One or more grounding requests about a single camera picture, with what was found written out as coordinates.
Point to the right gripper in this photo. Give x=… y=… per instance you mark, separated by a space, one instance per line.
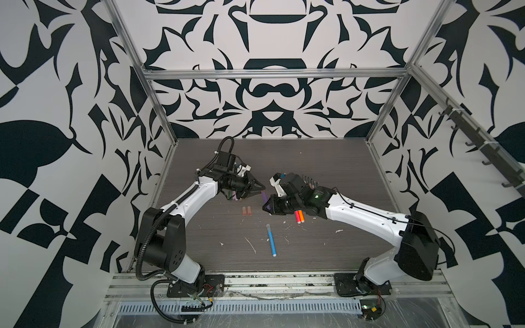
x=272 y=207

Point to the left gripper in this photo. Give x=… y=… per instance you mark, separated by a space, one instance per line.
x=249 y=186

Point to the orange marker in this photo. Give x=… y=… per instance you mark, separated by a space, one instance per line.
x=301 y=216

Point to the pink pen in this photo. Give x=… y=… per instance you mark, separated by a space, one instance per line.
x=311 y=179

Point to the purple marker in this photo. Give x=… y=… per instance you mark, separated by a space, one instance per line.
x=264 y=196

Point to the blue marker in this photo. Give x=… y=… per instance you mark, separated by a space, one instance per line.
x=271 y=240

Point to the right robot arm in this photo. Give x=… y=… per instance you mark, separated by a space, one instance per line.
x=415 y=244

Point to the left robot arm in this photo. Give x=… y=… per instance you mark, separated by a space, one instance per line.
x=161 y=244

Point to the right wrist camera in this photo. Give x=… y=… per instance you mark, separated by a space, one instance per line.
x=275 y=183

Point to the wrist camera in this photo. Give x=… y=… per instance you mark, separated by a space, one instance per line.
x=275 y=183
x=232 y=164

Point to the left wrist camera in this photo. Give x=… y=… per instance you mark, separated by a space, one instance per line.
x=232 y=164

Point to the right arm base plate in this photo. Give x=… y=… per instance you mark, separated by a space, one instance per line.
x=350 y=285

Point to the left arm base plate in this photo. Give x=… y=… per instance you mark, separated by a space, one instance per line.
x=206 y=285

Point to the white slotted cable duct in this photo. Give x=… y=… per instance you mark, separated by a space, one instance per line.
x=254 y=306

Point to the aluminium front rail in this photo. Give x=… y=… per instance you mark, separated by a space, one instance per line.
x=264 y=285

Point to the black hook rail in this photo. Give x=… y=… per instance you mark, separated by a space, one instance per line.
x=480 y=140

